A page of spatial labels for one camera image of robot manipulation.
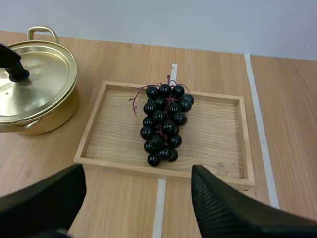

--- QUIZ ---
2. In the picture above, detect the bunch of dark toy grapes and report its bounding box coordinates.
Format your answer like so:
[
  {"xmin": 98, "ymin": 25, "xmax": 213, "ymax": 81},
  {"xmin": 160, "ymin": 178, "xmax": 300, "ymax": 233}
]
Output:
[{"xmin": 128, "ymin": 75, "xmax": 195, "ymax": 167}]

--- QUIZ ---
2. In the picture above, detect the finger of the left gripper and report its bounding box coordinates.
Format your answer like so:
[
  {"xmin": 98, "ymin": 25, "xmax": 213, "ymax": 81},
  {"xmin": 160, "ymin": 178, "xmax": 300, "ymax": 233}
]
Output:
[{"xmin": 0, "ymin": 43, "xmax": 22, "ymax": 70}]

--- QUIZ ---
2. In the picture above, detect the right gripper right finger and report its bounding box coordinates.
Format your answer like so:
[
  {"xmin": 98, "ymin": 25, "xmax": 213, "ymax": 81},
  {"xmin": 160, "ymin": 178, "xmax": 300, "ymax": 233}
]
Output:
[{"xmin": 191, "ymin": 164, "xmax": 317, "ymax": 238}]

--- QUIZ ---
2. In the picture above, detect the shallow wooden tray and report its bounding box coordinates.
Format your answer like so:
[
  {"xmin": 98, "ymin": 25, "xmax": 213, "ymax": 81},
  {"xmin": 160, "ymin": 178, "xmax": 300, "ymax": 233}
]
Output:
[{"xmin": 73, "ymin": 80, "xmax": 256, "ymax": 191}]

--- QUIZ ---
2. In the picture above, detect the gold lid with black knob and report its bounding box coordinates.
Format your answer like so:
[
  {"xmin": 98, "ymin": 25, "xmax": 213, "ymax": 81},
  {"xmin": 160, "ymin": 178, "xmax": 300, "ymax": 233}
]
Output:
[{"xmin": 0, "ymin": 40, "xmax": 78, "ymax": 124}]

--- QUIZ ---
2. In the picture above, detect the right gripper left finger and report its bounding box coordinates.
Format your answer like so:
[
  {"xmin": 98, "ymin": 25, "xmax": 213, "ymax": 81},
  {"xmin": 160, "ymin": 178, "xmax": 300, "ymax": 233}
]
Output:
[{"xmin": 0, "ymin": 163, "xmax": 88, "ymax": 238}]

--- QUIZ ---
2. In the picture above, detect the gold pot with two handles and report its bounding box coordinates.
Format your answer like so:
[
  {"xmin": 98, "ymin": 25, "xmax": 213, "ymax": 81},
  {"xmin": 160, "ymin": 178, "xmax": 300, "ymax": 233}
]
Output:
[{"xmin": 0, "ymin": 26, "xmax": 80, "ymax": 136}]

